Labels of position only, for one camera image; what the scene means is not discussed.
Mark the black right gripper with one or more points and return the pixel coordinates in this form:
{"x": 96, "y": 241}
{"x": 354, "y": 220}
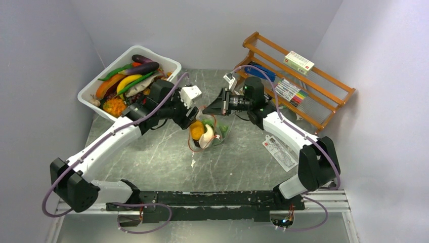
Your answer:
{"x": 220, "y": 106}

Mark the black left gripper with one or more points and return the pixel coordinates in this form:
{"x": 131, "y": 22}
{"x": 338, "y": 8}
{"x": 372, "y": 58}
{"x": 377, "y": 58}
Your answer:
{"x": 184, "y": 121}

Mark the green napa cabbage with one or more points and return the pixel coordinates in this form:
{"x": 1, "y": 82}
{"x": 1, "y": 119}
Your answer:
{"x": 220, "y": 129}

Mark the clear zip bag orange zipper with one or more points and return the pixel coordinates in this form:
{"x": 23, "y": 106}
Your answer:
{"x": 193, "y": 144}

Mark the white mushroom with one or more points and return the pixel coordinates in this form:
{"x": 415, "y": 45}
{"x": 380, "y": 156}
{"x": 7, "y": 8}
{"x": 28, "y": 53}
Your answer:
{"x": 206, "y": 139}

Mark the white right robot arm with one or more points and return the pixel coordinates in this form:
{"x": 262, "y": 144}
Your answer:
{"x": 317, "y": 162}

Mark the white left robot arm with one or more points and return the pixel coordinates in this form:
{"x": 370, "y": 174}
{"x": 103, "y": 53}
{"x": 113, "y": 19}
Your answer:
{"x": 74, "y": 180}

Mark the white plastic food bin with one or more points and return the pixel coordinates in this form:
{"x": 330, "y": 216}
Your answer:
{"x": 136, "y": 55}

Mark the dark purple eggplant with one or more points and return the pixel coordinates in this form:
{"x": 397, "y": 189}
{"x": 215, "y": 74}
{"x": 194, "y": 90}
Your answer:
{"x": 142, "y": 69}

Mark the blue stapler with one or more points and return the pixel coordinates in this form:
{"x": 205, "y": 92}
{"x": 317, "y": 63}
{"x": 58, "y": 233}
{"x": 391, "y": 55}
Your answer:
{"x": 261, "y": 74}

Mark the yellow banana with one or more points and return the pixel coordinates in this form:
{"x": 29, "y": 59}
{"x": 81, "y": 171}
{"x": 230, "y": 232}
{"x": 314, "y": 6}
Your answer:
{"x": 126, "y": 81}

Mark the orange spiky dragon fruit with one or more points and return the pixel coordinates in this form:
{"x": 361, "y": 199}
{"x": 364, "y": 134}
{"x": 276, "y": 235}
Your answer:
{"x": 114, "y": 107}

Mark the green chili pepper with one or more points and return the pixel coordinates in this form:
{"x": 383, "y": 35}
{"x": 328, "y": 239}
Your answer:
{"x": 114, "y": 72}

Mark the coloured marker pen set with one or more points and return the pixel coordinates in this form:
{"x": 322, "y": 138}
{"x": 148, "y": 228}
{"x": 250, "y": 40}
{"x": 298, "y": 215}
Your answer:
{"x": 290, "y": 92}

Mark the white garlic bulb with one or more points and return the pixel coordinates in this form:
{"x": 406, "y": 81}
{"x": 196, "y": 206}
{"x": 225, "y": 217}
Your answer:
{"x": 94, "y": 101}

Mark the white printed leaflet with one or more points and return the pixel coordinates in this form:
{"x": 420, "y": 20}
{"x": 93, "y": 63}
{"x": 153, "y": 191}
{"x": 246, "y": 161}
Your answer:
{"x": 284, "y": 155}

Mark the white box on rack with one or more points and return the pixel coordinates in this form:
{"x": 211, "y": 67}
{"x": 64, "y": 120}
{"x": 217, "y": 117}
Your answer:
{"x": 298, "y": 63}

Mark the orange wooden rack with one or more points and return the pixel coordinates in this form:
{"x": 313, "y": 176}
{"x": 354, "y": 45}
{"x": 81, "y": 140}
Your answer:
{"x": 310, "y": 93}

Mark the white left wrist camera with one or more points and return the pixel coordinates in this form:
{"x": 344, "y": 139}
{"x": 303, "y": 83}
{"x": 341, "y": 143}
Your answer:
{"x": 189, "y": 95}

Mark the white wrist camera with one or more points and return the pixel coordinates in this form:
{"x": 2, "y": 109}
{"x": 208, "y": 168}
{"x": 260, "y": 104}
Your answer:
{"x": 189, "y": 95}
{"x": 231, "y": 80}

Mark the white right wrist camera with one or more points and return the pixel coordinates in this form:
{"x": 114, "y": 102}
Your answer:
{"x": 231, "y": 80}

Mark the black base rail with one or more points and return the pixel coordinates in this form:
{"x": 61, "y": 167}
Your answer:
{"x": 159, "y": 206}

